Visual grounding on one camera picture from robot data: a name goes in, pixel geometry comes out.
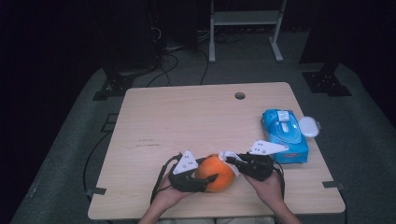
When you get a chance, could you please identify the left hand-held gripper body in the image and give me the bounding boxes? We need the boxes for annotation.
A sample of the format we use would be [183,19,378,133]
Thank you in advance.
[167,149,210,193]

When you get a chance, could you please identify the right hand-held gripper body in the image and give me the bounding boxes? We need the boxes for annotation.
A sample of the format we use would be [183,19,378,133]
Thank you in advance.
[240,139,290,183]

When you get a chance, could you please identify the orange plush toy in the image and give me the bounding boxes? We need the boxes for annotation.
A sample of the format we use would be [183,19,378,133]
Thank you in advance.
[194,153,236,193]

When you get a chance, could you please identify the white wet wipe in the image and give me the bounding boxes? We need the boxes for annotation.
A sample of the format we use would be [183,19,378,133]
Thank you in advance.
[218,150,243,177]

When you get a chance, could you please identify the blue wet wipe pack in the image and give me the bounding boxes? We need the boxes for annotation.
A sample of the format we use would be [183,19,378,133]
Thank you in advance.
[261,108,321,164]

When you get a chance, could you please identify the person's left hand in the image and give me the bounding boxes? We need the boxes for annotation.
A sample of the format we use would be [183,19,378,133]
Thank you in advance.
[150,175,195,211]

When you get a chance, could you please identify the person's right hand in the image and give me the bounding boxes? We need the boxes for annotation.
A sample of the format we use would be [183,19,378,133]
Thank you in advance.
[242,170,286,209]

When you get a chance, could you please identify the grey table edge clip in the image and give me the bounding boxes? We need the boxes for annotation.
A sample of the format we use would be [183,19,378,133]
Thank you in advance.
[85,186,107,198]
[321,180,347,191]

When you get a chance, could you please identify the black stand base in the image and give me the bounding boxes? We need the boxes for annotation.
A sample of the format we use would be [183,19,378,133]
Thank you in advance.
[92,61,158,102]
[301,61,353,98]

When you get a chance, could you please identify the left hand-held gripper cable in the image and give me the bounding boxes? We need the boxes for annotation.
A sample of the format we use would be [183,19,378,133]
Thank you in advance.
[149,152,184,204]

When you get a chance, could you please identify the hand-held gripper cable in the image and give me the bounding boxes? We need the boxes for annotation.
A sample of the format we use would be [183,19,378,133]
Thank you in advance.
[271,160,287,200]
[149,152,184,204]

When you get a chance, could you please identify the right hand-held gripper cable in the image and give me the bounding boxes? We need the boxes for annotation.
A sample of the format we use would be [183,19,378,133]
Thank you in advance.
[271,160,287,200]

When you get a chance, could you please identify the black floor frame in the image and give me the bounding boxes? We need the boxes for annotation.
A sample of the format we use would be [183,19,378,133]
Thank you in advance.
[100,113,120,133]

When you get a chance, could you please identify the long black floor cable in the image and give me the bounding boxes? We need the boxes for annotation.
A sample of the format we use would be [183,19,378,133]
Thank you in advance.
[82,132,112,194]

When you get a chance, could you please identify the tangle of floor cables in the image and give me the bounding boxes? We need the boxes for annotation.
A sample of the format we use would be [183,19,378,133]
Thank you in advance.
[214,30,248,45]

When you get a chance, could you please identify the white metal stand frame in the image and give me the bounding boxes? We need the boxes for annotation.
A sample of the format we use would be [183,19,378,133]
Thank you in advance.
[208,0,289,64]

